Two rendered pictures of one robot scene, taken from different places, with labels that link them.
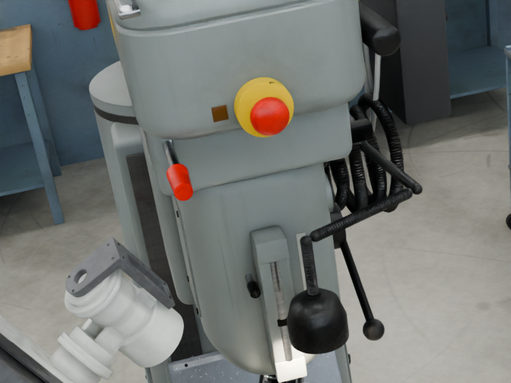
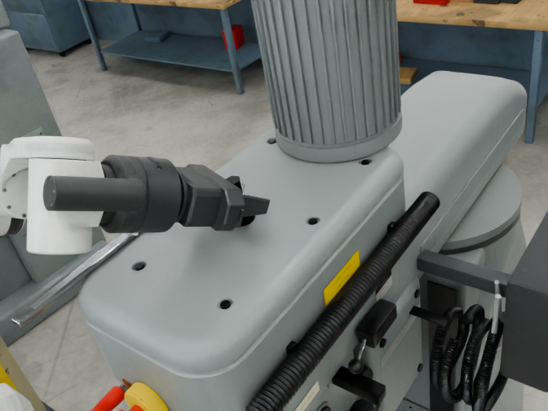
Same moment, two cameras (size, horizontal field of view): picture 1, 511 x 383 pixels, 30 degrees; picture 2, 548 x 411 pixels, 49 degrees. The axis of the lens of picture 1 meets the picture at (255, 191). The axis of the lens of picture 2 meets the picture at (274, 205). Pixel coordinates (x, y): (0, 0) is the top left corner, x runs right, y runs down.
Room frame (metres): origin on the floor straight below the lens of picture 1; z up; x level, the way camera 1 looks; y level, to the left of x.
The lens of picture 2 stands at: (0.78, -0.53, 2.35)
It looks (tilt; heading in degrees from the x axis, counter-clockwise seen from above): 35 degrees down; 51
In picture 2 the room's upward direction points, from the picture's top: 11 degrees counter-clockwise
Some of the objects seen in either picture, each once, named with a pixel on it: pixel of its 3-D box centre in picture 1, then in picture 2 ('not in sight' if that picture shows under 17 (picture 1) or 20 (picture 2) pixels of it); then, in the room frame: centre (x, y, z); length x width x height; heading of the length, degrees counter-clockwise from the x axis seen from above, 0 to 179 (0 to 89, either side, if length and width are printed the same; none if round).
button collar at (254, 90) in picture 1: (263, 107); (146, 404); (0.93, -0.02, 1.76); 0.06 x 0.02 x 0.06; 98
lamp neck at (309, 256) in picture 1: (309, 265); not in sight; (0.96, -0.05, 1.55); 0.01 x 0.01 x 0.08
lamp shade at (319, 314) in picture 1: (315, 314); not in sight; (0.96, -0.05, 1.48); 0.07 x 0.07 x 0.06
